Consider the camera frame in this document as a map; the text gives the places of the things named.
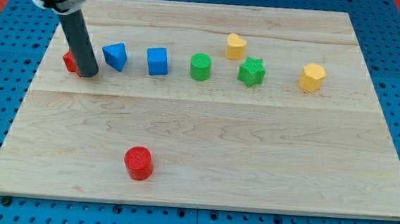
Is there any wooden board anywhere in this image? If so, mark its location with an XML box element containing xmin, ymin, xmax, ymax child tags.
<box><xmin>0</xmin><ymin>0</ymin><xmax>400</xmax><ymax>220</ymax></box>

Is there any green cylinder block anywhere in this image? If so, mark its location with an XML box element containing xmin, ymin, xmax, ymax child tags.
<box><xmin>190</xmin><ymin>53</ymin><xmax>212</xmax><ymax>81</ymax></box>

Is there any green star block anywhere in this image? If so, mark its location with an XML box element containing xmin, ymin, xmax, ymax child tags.
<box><xmin>237</xmin><ymin>57</ymin><xmax>265</xmax><ymax>87</ymax></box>

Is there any blue cube block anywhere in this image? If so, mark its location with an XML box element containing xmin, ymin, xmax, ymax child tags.
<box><xmin>147</xmin><ymin>48</ymin><xmax>168</xmax><ymax>75</ymax></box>

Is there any yellow heart block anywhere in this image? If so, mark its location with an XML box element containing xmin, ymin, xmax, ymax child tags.
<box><xmin>225</xmin><ymin>33</ymin><xmax>247</xmax><ymax>60</ymax></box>

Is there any red cylinder block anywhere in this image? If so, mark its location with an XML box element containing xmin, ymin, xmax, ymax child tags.
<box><xmin>124</xmin><ymin>146</ymin><xmax>153</xmax><ymax>181</ymax></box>

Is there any blue triangle block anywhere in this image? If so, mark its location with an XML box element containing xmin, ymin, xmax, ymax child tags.
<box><xmin>102</xmin><ymin>42</ymin><xmax>127</xmax><ymax>72</ymax></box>

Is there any yellow hexagon block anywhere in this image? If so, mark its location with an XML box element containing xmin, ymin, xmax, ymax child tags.
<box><xmin>298</xmin><ymin>63</ymin><xmax>326</xmax><ymax>92</ymax></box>

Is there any red block behind rod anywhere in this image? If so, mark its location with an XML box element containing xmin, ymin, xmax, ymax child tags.
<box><xmin>63</xmin><ymin>49</ymin><xmax>80</xmax><ymax>77</ymax></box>

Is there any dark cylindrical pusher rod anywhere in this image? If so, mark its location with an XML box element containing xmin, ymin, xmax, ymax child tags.
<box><xmin>58</xmin><ymin>10</ymin><xmax>99</xmax><ymax>77</ymax></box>

